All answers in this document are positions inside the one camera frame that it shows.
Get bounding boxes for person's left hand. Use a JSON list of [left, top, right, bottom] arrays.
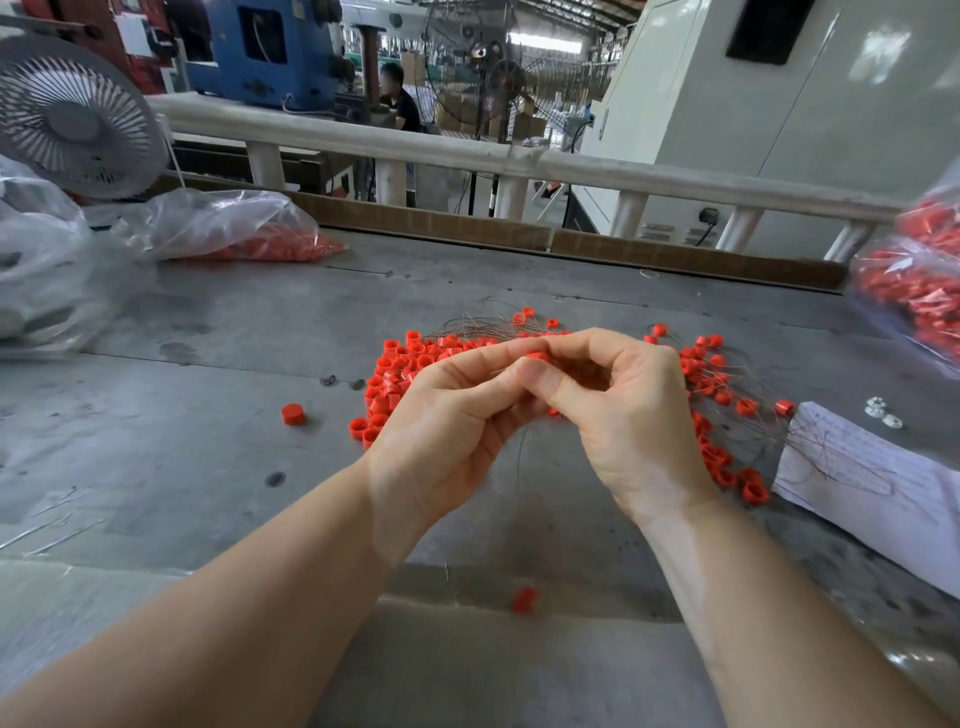
[[360, 334, 554, 564]]

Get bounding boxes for person's right hand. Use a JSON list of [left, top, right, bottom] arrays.
[[514, 328, 722, 530]]

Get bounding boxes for pile of red plastic rings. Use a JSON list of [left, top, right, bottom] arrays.
[[349, 306, 798, 509]]

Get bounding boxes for bundle of thin metal wires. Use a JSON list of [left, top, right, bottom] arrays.
[[438, 312, 647, 497]]

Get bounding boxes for person's left forearm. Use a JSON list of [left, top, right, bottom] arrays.
[[0, 465, 414, 728]]

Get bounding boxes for person's right forearm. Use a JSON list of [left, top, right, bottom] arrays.
[[645, 498, 954, 728]]

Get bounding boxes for brown wooden board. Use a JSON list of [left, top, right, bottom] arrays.
[[154, 172, 849, 293]]

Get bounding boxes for white paper sheet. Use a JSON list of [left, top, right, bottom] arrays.
[[774, 400, 960, 599]]

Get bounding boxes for clear bag with red pieces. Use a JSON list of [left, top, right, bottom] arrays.
[[117, 187, 347, 264]]

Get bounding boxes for white metal railing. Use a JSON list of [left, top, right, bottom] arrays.
[[150, 93, 909, 264]]

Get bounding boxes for large clear bag red pieces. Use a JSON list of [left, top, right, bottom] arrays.
[[850, 157, 960, 365]]

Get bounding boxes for large grey machine cabinet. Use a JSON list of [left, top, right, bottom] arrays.
[[577, 0, 960, 260]]

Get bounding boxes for blue industrial machine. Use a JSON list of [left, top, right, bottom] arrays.
[[192, 0, 354, 114]]

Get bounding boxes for crumpled clear plastic bag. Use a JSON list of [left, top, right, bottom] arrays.
[[0, 154, 125, 359]]

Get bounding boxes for white desk fan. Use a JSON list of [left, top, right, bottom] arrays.
[[0, 34, 170, 203]]

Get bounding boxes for red industrial machine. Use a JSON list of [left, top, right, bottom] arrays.
[[0, 0, 170, 95]]

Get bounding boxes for black pedestal fan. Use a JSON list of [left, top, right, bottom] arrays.
[[480, 54, 533, 221]]

